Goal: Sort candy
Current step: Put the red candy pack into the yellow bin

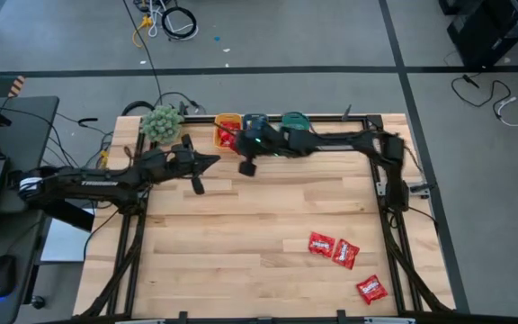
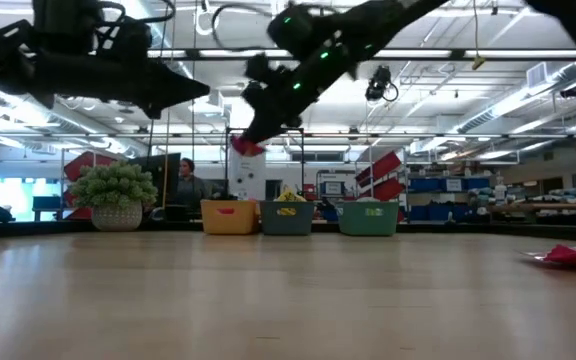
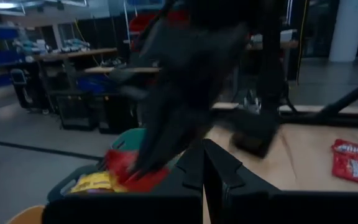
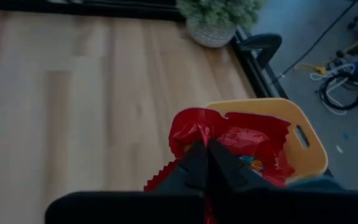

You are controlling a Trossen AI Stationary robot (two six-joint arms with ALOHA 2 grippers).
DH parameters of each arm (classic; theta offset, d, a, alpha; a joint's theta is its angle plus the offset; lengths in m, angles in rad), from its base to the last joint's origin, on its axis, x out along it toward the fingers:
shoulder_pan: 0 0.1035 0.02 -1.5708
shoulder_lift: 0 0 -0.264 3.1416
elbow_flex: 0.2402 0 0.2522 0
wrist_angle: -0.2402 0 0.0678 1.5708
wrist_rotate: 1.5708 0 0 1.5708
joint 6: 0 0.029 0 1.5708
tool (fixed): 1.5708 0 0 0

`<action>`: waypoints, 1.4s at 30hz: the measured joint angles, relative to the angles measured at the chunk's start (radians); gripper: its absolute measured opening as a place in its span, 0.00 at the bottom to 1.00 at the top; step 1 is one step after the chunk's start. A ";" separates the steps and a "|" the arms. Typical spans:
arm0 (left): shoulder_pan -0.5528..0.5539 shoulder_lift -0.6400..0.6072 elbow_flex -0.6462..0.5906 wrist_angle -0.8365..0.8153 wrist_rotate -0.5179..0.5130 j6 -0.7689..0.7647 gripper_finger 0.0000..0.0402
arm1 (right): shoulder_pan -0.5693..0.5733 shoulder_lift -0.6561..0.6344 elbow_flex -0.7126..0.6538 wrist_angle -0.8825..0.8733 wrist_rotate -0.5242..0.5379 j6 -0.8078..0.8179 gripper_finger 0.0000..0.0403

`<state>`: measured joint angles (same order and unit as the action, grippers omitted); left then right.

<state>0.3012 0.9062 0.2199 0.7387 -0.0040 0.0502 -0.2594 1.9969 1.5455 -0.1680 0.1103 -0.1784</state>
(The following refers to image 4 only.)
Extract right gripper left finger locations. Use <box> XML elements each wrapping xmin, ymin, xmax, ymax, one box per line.
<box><xmin>155</xmin><ymin>140</ymin><xmax>207</xmax><ymax>192</ymax></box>

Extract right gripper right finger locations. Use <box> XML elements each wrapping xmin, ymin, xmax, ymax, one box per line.
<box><xmin>207</xmin><ymin>139</ymin><xmax>276</xmax><ymax>192</ymax></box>

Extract red Skittles candy pack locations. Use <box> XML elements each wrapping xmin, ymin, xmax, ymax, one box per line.
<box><xmin>239</xmin><ymin>154</ymin><xmax>295</xmax><ymax>188</ymax></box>
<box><xmin>143</xmin><ymin>107</ymin><xmax>295</xmax><ymax>224</ymax></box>

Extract yellow plastic bin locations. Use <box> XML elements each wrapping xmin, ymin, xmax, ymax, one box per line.
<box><xmin>205</xmin><ymin>97</ymin><xmax>329</xmax><ymax>185</ymax></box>

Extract green plant in white pot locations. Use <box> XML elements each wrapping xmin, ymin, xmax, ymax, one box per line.
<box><xmin>175</xmin><ymin>0</ymin><xmax>266</xmax><ymax>49</ymax></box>

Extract black cable coil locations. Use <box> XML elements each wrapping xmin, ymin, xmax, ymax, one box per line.
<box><xmin>318</xmin><ymin>72</ymin><xmax>358</xmax><ymax>111</ymax></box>

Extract yellow extension cable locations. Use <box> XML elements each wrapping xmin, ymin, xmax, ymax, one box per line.
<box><xmin>293</xmin><ymin>62</ymin><xmax>328</xmax><ymax>76</ymax></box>

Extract white floor cable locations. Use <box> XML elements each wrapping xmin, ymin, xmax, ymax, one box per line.
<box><xmin>309</xmin><ymin>63</ymin><xmax>357</xmax><ymax>116</ymax></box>

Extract long black floor cable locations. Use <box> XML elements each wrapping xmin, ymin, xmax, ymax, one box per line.
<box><xmin>270</xmin><ymin>0</ymin><xmax>358</xmax><ymax>85</ymax></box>

